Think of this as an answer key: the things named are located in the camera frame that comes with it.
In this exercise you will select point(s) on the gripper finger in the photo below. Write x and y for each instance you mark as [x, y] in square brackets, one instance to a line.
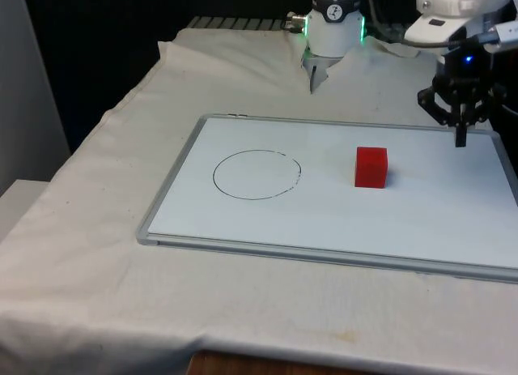
[439, 107]
[481, 107]

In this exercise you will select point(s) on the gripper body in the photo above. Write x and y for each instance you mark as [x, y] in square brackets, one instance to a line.
[461, 73]

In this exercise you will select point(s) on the red cube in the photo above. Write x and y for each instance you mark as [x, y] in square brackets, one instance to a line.
[371, 168]

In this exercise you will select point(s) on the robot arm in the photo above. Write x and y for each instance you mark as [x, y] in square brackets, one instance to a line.
[332, 39]

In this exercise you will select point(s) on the whiteboard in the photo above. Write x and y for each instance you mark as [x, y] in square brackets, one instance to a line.
[283, 213]

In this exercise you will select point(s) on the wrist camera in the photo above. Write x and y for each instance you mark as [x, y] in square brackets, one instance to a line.
[429, 28]

